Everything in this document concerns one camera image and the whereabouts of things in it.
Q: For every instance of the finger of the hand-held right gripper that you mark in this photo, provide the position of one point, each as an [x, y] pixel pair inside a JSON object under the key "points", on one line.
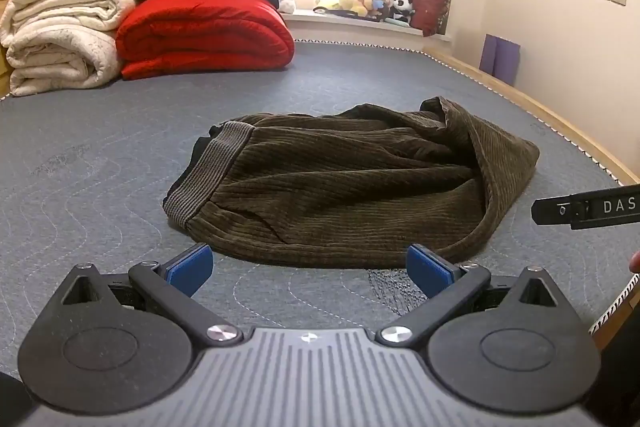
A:
{"points": [[550, 211]]}

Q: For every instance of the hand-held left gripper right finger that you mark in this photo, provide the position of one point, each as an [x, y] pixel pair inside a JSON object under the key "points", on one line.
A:
{"points": [[429, 271]]}

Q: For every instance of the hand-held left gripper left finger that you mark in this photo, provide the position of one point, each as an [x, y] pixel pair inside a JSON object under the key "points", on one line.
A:
{"points": [[190, 271]]}

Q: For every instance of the person's right hand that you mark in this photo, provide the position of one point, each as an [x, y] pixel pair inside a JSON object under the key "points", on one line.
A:
{"points": [[635, 263]]}

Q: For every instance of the purple folded mat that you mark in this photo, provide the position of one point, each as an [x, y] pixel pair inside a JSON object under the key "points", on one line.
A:
{"points": [[500, 57]]}

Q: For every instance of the red folded blanket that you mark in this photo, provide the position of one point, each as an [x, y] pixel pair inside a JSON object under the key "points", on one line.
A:
{"points": [[205, 34]]}

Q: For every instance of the dark red cushion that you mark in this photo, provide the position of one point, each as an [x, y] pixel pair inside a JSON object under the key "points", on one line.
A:
{"points": [[431, 4]]}

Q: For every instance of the panda plush toy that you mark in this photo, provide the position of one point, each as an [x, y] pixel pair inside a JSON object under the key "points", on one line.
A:
{"points": [[402, 7]]}

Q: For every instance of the white window sill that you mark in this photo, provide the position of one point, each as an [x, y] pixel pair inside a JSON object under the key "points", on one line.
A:
{"points": [[340, 24]]}

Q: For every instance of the cream folded blanket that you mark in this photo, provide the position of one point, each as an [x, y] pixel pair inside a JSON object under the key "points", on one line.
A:
{"points": [[55, 32]]}

